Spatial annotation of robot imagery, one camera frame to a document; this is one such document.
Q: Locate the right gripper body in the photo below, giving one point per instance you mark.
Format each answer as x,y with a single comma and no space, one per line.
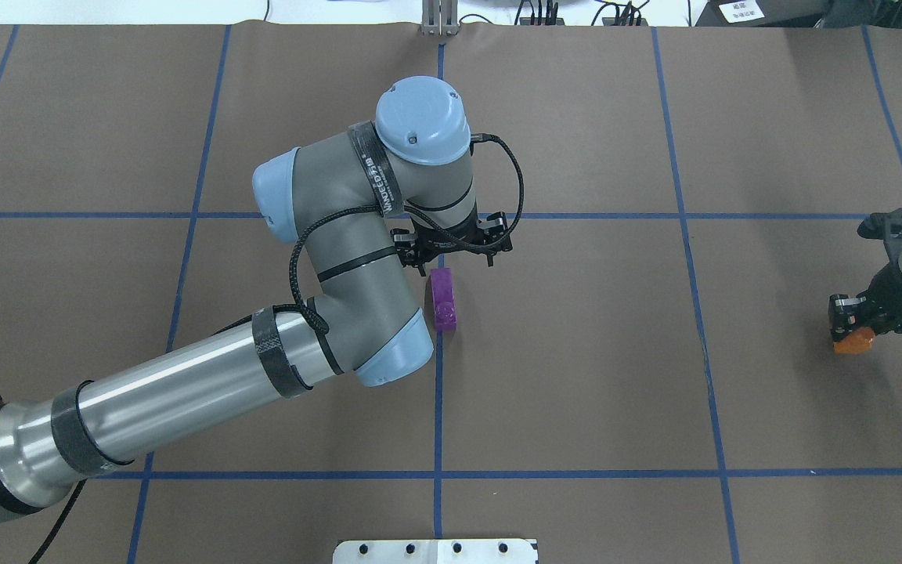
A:
887,289

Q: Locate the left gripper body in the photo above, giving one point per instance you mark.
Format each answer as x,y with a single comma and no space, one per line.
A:
452,237

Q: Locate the orange trapezoid block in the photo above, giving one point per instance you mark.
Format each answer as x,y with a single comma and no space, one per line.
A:
857,342

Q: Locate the purple trapezoid block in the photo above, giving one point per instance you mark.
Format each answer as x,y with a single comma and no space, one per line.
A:
443,300

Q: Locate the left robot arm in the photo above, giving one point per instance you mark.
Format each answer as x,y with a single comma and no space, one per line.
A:
356,209

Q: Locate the aluminium frame post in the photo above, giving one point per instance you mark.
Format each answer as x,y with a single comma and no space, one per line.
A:
439,18

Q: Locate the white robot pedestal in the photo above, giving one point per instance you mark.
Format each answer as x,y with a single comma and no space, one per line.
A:
460,550

